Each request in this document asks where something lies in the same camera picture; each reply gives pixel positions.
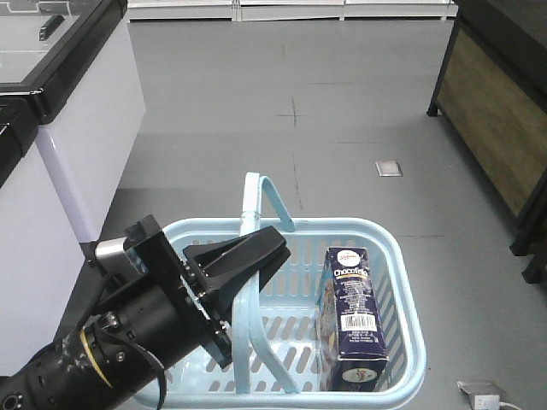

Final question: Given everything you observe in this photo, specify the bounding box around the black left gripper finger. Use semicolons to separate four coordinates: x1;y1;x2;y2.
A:
183;226;291;295

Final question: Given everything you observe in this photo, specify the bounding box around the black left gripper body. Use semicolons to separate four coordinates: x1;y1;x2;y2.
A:
97;215;232;368

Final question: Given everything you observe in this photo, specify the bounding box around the light blue shopping basket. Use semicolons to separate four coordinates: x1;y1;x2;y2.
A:
136;173;426;409

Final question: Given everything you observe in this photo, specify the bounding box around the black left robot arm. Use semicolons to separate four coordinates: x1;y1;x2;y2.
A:
1;216;290;409

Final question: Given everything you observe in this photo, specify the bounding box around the near white chest freezer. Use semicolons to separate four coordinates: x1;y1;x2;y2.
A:
1;97;84;376

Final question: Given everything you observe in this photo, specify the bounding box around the white chest freezer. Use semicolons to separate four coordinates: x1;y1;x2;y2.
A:
1;1;145;243
1;97;84;376

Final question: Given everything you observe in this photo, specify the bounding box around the dark blue cookie box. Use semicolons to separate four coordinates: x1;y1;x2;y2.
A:
315;247;389;392

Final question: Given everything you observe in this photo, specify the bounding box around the far metal floor plate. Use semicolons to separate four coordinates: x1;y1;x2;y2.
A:
375;160;403;178

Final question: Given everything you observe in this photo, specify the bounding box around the far white chest freezer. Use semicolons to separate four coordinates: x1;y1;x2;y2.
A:
1;1;145;243

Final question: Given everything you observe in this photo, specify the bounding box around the white store shelving unit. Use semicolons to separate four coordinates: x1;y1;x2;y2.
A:
127;0;458;22

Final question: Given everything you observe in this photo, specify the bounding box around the open floor socket box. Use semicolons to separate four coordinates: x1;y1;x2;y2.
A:
456;381;502;410

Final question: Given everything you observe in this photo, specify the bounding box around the white power adapter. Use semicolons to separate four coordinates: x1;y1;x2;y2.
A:
470;394;500;410

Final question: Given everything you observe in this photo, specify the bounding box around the near wooden produce stand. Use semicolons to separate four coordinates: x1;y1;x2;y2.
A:
522;240;546;284

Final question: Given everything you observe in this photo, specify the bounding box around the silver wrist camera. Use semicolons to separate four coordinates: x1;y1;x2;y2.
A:
91;237;141;281

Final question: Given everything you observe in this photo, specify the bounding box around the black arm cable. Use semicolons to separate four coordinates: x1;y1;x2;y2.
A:
93;315;168;410

